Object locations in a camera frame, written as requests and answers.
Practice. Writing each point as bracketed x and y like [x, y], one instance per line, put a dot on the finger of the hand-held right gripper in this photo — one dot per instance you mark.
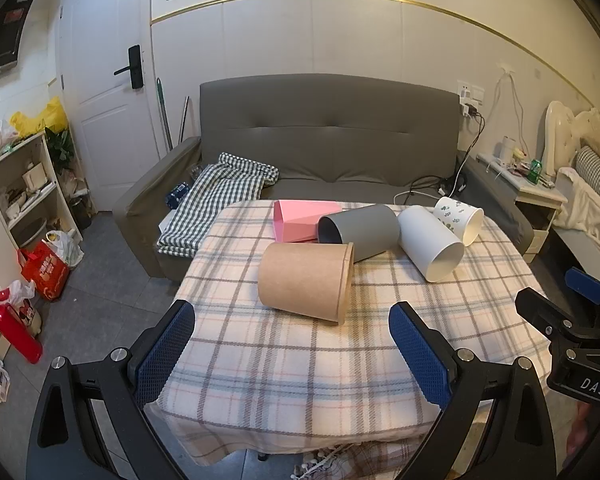
[587, 285]
[542, 310]

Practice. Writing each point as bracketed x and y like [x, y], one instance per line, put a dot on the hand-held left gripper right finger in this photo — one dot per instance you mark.
[421, 360]

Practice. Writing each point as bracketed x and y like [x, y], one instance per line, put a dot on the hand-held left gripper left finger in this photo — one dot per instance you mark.
[164, 357]

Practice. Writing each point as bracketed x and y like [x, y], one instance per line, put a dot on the brown paper cup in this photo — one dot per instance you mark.
[300, 280]

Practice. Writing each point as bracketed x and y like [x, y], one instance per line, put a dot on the plain white cup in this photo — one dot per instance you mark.
[425, 240]

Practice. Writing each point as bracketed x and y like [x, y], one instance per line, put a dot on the white leaf-print cup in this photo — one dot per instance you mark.
[455, 212]

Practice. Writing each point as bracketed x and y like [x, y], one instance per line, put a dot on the grey cup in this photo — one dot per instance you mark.
[370, 230]

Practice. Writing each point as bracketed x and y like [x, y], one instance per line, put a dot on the white bed blanket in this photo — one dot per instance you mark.
[580, 205]

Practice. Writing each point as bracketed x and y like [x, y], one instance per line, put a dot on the white nightstand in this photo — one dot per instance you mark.
[535, 197]

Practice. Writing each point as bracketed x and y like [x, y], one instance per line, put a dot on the checked pillow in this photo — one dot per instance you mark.
[597, 170]

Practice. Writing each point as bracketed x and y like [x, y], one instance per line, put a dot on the green drink can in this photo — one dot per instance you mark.
[534, 171]

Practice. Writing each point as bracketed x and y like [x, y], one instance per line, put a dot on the plaid tablecloth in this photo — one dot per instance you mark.
[290, 365]

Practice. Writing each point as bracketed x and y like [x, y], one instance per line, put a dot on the fringed plaid blanket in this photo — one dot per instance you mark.
[340, 462]

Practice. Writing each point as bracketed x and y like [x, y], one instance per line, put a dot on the red paper bag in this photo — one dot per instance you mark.
[45, 272]

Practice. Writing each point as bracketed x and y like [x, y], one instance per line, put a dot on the white plastic bag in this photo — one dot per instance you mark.
[66, 247]

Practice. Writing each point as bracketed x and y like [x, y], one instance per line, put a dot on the red cartoon-print bag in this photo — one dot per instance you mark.
[10, 327]

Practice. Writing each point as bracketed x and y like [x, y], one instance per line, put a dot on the white humidifier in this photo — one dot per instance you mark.
[508, 149]

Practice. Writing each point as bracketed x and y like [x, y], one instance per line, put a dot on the blue packet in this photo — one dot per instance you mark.
[176, 196]

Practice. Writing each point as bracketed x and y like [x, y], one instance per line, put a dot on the white bed headboard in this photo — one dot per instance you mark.
[560, 125]

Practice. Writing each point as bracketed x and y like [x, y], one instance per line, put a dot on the green checked cloth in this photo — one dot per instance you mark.
[215, 195]

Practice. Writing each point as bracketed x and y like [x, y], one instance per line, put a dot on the pink box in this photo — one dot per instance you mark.
[295, 220]

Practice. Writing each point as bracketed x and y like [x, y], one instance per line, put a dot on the cream storage shelf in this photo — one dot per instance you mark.
[42, 157]

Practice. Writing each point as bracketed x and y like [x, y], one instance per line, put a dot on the green plant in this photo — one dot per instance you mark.
[60, 147]

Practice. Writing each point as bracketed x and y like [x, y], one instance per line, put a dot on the metal pole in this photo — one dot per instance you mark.
[183, 120]

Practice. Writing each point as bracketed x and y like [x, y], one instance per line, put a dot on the white door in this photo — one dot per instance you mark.
[100, 120]

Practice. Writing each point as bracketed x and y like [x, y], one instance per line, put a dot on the grey sofa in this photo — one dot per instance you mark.
[330, 125]

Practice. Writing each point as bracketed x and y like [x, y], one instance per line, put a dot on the yellow plastic bag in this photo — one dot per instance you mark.
[50, 116]

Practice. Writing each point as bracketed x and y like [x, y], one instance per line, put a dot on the white wall socket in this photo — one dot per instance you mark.
[472, 92]

